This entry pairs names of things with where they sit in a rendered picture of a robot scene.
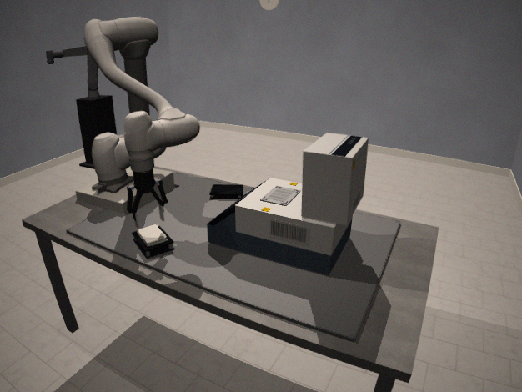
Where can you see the beige and dark blue benchtop machine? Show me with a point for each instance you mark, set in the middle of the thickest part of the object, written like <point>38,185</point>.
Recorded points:
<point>280,220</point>

